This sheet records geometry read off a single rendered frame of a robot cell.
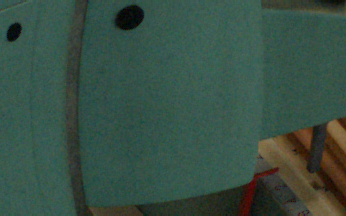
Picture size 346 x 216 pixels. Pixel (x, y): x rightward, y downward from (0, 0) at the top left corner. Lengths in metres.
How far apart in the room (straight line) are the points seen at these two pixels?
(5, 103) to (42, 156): 0.03
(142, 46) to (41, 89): 0.07
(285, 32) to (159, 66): 0.09
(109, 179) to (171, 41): 0.06
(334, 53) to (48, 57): 0.20
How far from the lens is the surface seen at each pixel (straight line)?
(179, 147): 0.44
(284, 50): 0.48
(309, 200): 0.54
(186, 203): 0.65
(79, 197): 0.42
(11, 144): 0.36
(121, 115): 0.42
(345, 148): 0.59
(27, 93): 0.35
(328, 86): 0.51
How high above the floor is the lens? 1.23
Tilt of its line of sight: 26 degrees down
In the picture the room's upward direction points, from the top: 2 degrees clockwise
